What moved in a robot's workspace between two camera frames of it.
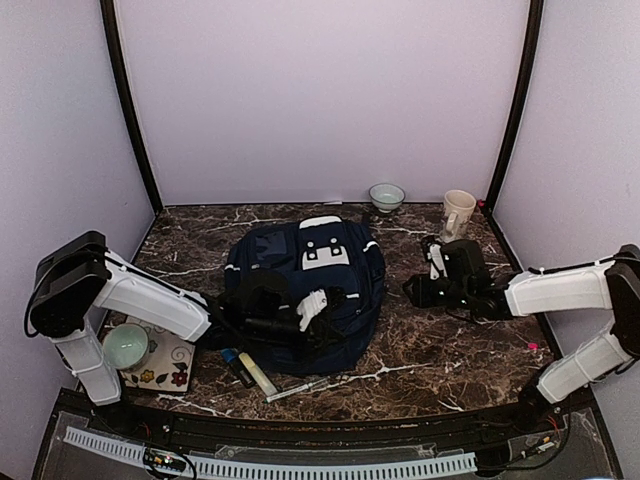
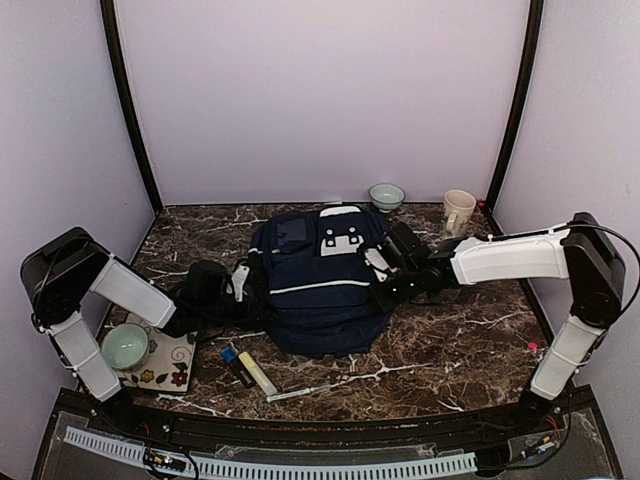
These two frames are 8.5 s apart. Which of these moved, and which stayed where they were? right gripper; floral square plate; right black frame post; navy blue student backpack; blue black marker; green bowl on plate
Moved: right gripper; navy blue student backpack
Stayed: green bowl on plate; floral square plate; blue black marker; right black frame post
